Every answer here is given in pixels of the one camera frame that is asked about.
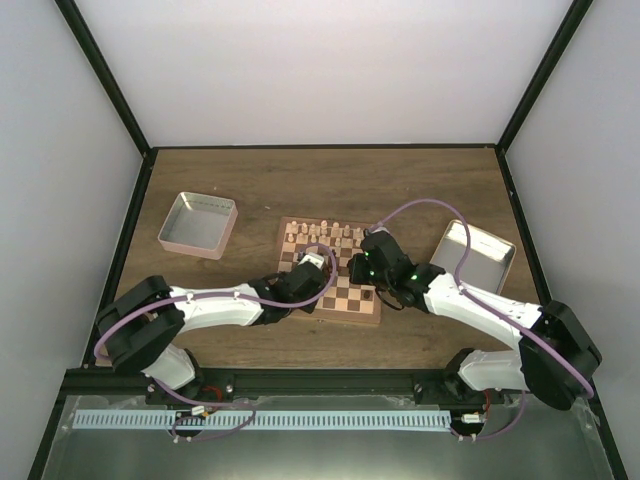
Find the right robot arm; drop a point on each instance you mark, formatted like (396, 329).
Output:
(549, 354)

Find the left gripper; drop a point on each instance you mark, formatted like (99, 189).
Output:
(308, 308)

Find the wooden chess board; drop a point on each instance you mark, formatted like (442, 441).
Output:
(343, 302)

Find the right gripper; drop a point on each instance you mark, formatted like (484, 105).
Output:
(357, 272)

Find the light blue cable duct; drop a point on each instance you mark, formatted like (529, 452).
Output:
(412, 421)

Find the pink metal tray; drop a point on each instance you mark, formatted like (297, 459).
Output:
(198, 225)

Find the black enclosure frame post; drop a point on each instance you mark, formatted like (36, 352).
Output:
(92, 52)

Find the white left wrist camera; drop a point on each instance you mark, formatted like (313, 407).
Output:
(313, 258)

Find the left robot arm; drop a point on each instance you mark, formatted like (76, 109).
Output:
(136, 332)

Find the gold metal tray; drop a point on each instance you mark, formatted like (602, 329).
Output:
(489, 260)

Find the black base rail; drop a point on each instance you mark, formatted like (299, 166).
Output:
(423, 386)

